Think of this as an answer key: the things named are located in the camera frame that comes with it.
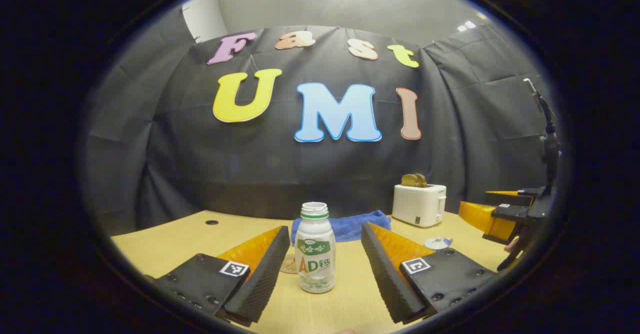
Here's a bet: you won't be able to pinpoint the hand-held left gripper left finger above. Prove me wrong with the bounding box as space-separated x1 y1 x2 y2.
147 225 292 325

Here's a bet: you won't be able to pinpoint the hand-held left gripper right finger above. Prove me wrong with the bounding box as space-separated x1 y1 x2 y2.
360 221 502 325

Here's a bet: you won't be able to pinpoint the white water bottle green label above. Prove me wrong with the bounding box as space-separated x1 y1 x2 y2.
294 202 337 294

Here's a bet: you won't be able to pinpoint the blue towel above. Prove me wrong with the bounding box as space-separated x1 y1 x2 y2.
291 210 392 243

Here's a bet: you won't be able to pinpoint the white toaster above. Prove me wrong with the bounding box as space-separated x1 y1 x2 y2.
391 183 447 228

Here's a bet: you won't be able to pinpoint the brown toast slices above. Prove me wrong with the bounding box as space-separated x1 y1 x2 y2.
400 173 428 189

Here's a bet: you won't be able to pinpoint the black backdrop cloth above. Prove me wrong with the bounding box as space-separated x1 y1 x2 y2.
84 6 562 235

